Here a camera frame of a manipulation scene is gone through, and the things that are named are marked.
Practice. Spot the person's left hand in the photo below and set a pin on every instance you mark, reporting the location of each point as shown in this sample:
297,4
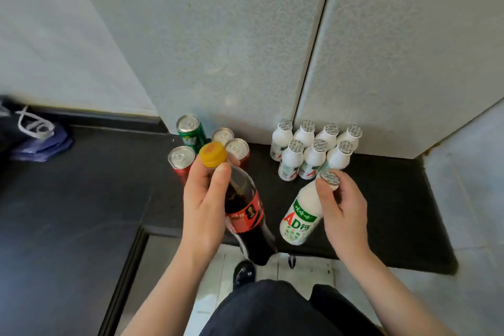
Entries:
204,221

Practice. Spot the person's right hand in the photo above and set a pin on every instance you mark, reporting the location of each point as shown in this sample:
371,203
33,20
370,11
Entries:
348,225

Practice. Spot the cola bottle yellow cap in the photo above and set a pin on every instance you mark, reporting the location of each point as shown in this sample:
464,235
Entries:
248,221

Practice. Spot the white AD milk bottle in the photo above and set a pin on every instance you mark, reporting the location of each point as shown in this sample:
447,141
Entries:
301,217

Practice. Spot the cluster of small white bottles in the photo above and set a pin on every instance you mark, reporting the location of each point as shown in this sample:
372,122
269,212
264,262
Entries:
313,158

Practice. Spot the blue Pepsi can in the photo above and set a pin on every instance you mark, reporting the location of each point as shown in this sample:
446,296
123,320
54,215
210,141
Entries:
222,135

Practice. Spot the green Sprite can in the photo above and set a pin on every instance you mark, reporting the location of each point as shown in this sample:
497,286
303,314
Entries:
191,133

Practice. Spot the person's left forearm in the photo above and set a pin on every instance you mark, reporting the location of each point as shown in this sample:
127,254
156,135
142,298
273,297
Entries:
165,300

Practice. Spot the person's right forearm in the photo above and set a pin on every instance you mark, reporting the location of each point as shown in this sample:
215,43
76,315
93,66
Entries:
393,300

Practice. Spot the person's black left shoe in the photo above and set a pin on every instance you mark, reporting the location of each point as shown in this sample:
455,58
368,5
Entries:
244,272

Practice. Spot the white corner base cabinet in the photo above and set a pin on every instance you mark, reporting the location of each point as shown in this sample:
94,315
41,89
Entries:
145,280

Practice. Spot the purple plastic bag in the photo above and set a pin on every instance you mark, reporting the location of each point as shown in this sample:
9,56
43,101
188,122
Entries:
43,148

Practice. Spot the tall grey cabinet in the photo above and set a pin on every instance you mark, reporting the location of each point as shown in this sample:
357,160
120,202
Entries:
236,32

